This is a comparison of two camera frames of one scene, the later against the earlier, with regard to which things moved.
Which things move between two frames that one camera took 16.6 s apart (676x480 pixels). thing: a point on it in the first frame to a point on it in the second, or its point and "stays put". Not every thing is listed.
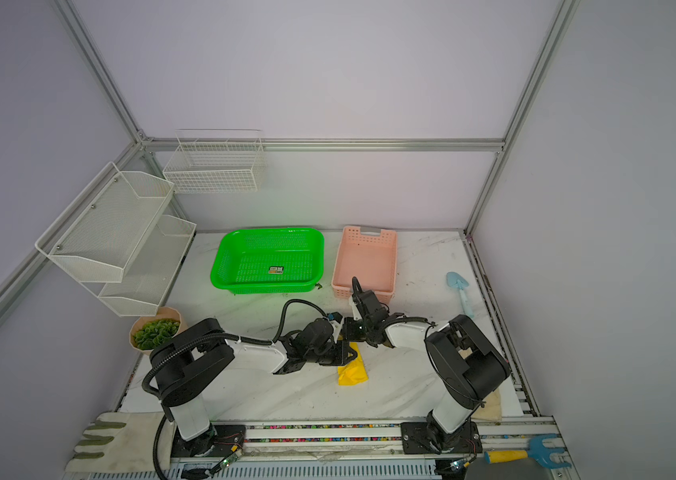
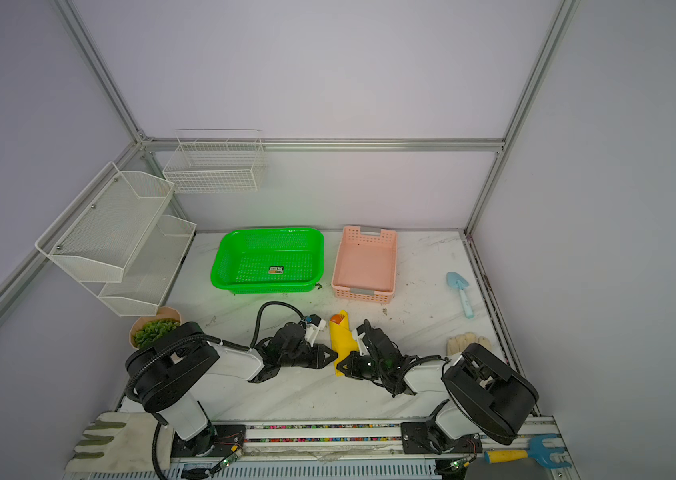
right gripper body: x=357 y=330 to x=365 y=367
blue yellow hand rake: x=536 y=450 stays put
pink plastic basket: x=371 y=258 stays put
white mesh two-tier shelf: x=116 y=240 stays put
